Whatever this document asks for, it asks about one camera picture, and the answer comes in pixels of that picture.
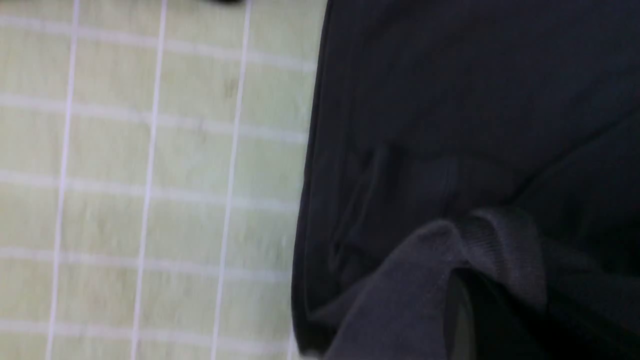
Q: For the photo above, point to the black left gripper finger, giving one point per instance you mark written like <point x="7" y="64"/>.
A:
<point x="458" y="320"/>

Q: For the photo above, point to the dark gray long-sleeve shirt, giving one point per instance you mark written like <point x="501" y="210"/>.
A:
<point x="499" y="138"/>

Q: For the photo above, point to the light green checkered tablecloth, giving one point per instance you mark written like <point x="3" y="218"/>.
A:
<point x="151" y="168"/>

